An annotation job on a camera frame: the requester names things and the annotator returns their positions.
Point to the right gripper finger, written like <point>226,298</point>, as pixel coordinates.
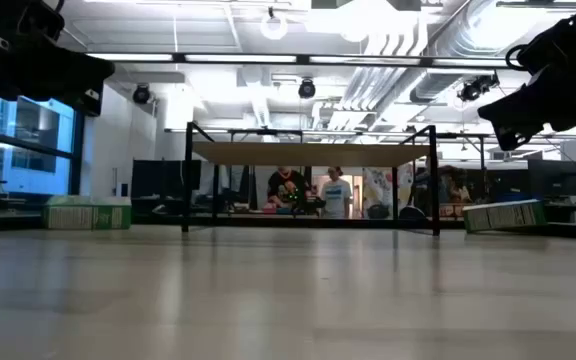
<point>510,137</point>
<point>523,110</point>

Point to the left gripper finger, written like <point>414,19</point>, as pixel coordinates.
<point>43,75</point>
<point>93,102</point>

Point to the green cereal box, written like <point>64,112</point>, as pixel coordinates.
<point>503,216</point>
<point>88,215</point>

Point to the wooden shelf black metal legs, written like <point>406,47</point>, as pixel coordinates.
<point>308,154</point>

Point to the black ceiling spot lamp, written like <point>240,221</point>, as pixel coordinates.
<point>141,94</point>
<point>306,89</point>
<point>475,89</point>

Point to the black monitor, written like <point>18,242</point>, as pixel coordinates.
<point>552,177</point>
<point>163,177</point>

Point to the person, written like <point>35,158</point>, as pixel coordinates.
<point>288,187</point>
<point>335,195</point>
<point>448,185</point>

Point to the white printed banner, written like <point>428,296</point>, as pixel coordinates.
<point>378,185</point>

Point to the black overhead light beam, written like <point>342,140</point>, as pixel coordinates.
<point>303,59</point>

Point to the glass window wall black frame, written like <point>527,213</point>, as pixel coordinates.
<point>33,150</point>

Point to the black metal table frame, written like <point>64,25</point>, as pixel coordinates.
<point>318,222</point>

